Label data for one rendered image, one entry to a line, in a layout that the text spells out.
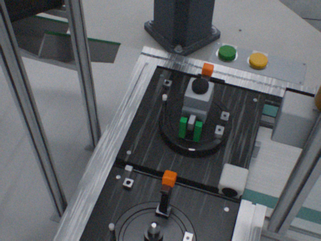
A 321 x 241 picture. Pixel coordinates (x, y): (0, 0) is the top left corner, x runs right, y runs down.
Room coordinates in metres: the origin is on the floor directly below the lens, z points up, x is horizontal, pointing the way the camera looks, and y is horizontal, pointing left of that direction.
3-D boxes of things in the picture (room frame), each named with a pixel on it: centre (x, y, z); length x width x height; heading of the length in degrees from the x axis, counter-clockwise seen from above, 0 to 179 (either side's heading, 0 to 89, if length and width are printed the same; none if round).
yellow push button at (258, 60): (0.72, -0.21, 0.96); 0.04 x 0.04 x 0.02
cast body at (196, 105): (0.52, -0.06, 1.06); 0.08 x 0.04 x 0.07; 164
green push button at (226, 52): (0.74, -0.14, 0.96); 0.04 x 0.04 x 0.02
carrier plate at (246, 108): (0.53, -0.07, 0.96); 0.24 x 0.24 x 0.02; 74
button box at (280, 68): (0.72, -0.21, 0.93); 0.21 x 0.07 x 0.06; 74
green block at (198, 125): (0.49, -0.07, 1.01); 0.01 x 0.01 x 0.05; 74
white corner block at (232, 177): (0.41, -0.13, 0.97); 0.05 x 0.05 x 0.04; 74
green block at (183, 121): (0.50, -0.04, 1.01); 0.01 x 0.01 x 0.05; 74
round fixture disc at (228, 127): (0.53, -0.07, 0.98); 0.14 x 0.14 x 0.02
